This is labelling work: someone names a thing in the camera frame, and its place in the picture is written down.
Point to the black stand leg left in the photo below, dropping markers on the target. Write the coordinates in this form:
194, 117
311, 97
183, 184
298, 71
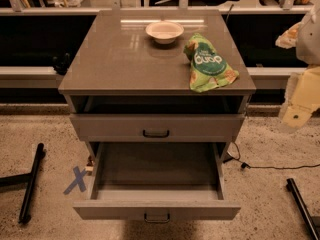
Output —
30, 180

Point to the white bowl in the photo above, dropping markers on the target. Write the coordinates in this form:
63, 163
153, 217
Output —
164, 32

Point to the blue tape cross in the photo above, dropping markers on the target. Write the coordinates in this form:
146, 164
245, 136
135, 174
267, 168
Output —
78, 181

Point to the open middle drawer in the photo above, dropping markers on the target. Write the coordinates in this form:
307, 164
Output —
157, 183

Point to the green rice chip bag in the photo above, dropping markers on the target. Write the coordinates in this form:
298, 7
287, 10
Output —
208, 70

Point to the black clamp on rail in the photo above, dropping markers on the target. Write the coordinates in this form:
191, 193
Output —
61, 64

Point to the grey drawer cabinet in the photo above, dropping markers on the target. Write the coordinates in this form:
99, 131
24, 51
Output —
121, 70

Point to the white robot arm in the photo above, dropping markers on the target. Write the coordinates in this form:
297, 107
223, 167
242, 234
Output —
305, 37

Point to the black stand leg right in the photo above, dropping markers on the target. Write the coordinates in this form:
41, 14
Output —
312, 222

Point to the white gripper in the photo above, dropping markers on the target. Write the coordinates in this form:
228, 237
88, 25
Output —
309, 44

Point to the black stand leg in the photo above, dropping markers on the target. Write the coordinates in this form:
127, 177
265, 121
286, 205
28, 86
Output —
30, 180
312, 222

